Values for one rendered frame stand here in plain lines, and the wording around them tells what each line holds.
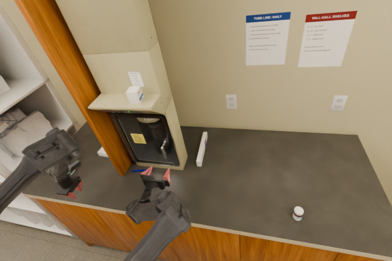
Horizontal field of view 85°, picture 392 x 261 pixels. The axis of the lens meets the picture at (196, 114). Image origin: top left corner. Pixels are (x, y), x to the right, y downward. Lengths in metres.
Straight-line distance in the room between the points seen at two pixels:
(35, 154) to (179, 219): 0.41
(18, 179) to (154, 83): 0.56
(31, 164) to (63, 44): 0.55
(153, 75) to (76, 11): 0.36
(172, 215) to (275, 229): 0.69
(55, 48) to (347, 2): 1.27
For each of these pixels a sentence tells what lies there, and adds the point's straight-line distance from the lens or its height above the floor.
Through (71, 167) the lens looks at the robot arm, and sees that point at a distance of 1.18.
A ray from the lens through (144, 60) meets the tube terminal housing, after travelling 0.93.
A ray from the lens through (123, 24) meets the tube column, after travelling 0.91.
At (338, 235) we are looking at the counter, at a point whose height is 0.94.
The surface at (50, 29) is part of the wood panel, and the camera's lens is 1.07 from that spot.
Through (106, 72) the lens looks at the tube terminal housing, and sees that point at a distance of 1.06.
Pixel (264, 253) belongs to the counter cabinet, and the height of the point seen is 0.65.
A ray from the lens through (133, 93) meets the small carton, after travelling 0.94.
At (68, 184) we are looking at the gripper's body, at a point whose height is 1.21.
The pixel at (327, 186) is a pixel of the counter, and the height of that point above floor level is 0.94.
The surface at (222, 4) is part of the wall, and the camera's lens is 1.22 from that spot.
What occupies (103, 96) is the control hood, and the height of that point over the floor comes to 1.51.
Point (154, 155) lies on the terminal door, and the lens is 1.31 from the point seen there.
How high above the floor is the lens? 2.01
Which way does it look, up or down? 38 degrees down
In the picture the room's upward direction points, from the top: 10 degrees counter-clockwise
